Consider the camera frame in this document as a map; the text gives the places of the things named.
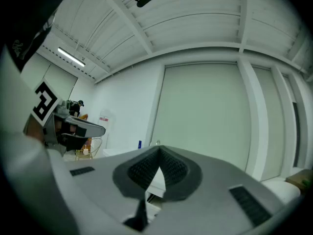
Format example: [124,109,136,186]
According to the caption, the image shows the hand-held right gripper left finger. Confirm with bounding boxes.
[64,145,161,235]

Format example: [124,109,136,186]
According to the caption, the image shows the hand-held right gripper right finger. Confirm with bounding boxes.
[146,145,287,235]

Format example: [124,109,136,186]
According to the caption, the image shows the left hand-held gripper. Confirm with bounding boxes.
[30,78,107,157]

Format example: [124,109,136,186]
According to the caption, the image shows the person's left forearm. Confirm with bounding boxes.
[23,115,46,143]

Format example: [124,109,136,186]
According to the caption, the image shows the person's left hand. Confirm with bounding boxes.
[55,119,77,135]

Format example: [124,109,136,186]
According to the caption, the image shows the orange seat cushion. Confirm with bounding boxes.
[84,137,94,154]

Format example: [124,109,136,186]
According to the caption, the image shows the white panel with red label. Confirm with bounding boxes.
[98,108,116,148]

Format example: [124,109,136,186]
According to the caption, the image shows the white sink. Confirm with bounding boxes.
[102,147,167,207]

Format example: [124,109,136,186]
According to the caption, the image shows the ceiling tube light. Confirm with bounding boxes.
[57,47,86,67]

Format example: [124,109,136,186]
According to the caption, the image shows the black shirt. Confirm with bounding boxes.
[0,0,74,73]

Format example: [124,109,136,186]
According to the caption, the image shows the yellow wire chair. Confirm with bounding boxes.
[74,137,103,161]

